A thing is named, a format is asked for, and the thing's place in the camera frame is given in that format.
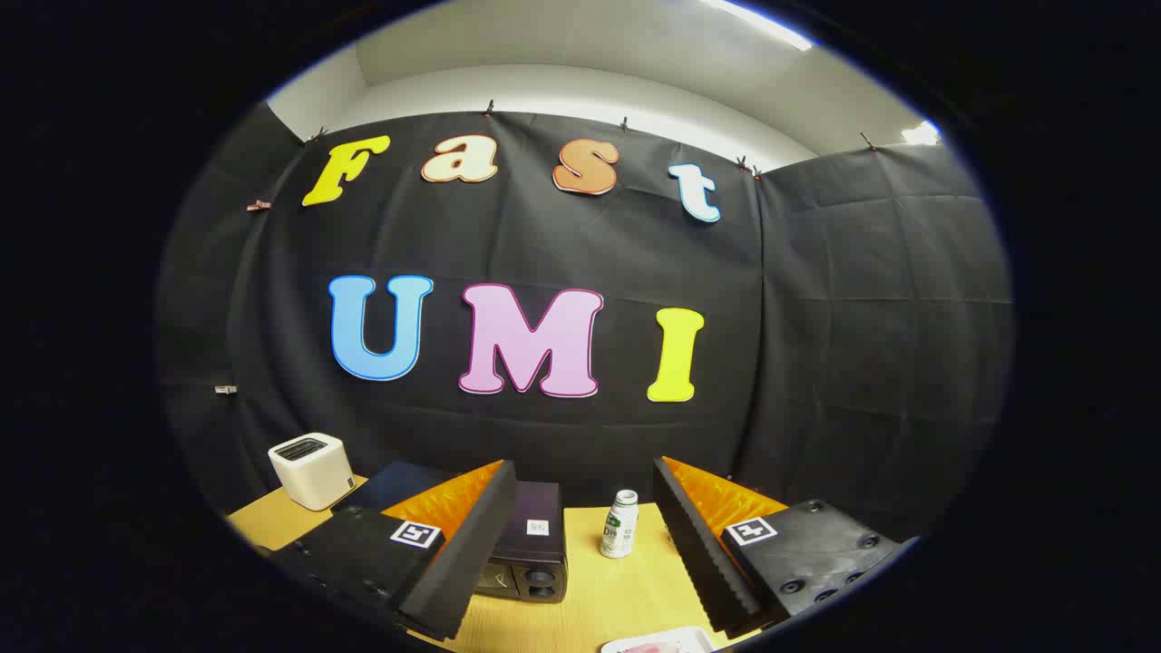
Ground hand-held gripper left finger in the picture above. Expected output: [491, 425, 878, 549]
[272, 460, 518, 642]

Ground white square plate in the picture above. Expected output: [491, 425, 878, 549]
[600, 626, 717, 653]

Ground white slot toaster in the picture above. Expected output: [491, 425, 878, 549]
[268, 433, 356, 512]

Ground white bottle green label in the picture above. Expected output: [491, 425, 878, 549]
[600, 490, 640, 560]

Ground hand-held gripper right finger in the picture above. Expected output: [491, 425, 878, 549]
[653, 456, 917, 638]

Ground black toaster oven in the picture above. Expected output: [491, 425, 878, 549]
[331, 461, 570, 606]

